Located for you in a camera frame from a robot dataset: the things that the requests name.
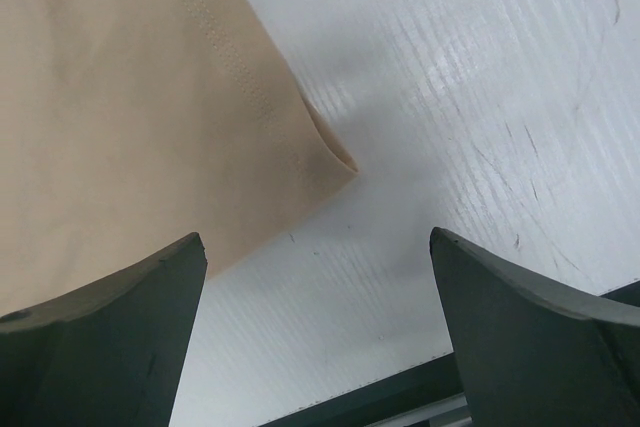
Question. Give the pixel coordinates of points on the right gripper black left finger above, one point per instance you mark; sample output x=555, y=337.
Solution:
x=110, y=353

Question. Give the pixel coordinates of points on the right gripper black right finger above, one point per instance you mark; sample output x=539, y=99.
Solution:
x=530, y=350

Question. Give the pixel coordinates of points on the beige t-shirt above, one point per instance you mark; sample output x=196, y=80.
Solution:
x=127, y=124

